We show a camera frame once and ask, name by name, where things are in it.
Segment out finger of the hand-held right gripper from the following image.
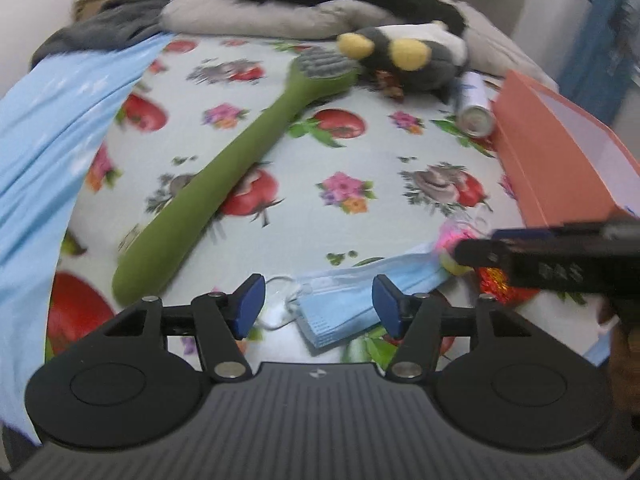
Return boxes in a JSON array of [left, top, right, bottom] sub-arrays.
[[491, 222, 608, 243], [456, 237, 518, 273]]

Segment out dark grey cloth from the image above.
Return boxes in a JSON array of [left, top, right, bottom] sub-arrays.
[[30, 0, 171, 68]]

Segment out dark red crumpled wrapper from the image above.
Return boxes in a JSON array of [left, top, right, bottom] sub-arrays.
[[375, 70, 406, 101]]

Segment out white pink spray can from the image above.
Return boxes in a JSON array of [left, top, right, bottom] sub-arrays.
[[452, 70, 498, 138]]

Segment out light blue cloth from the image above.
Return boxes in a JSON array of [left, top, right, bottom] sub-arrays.
[[0, 32, 173, 446]]

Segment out person's right forearm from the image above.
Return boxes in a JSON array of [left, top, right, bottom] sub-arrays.
[[606, 332, 640, 466]]

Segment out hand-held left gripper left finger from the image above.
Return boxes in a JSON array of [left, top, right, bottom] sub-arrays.
[[106, 273, 267, 382]]

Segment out blue face mask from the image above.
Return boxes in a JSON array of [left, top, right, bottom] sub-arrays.
[[260, 242, 456, 350]]

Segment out floral fruit print tablecloth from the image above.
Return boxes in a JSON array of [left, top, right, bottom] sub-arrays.
[[45, 32, 611, 366]]

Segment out yellow pink toy bird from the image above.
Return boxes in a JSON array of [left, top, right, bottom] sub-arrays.
[[435, 220, 493, 276]]

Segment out red foil packet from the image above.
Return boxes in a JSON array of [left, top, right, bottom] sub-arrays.
[[475, 266, 541, 306]]

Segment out blue fabric panel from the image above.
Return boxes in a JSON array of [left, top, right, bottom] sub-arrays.
[[557, 0, 640, 128]]

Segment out grey plush toy yellow feet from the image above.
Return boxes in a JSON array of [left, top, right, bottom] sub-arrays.
[[336, 20, 471, 103]]

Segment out green long-handled brush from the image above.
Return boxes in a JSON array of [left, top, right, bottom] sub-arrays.
[[111, 46, 360, 306]]

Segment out orange box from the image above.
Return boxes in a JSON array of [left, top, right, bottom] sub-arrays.
[[492, 70, 640, 228]]

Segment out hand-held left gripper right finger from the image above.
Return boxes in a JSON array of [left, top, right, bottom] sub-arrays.
[[372, 274, 532, 382]]

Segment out person's right hand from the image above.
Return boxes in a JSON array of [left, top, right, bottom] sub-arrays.
[[597, 294, 640, 341]]

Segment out grey pillow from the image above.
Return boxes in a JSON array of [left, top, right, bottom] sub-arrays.
[[159, 0, 558, 91]]

